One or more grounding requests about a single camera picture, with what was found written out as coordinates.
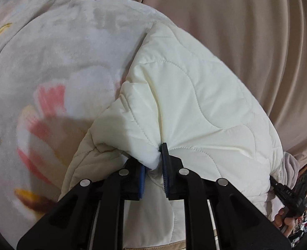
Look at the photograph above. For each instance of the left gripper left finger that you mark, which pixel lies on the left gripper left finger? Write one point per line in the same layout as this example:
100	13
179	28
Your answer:
90	215

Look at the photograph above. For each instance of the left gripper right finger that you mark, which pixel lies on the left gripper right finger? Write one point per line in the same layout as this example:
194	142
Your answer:
217	215

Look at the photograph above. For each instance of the cream quilted jacket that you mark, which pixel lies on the cream quilted jacket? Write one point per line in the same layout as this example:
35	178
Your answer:
177	92

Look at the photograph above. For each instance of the person's right hand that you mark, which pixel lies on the person's right hand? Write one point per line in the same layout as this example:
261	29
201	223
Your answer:
279	221

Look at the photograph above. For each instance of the grey floral fleece blanket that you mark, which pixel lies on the grey floral fleece blanket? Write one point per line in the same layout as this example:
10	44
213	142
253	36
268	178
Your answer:
62	62

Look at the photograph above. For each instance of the beige curtain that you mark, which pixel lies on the beige curtain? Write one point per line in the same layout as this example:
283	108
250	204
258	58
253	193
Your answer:
264	42

